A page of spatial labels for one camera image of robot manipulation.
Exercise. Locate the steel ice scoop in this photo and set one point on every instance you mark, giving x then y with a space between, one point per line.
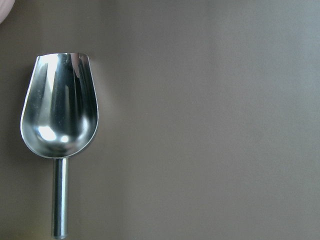
59 119

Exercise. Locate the pink bowl with ice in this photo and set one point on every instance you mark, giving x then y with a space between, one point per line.
5 8

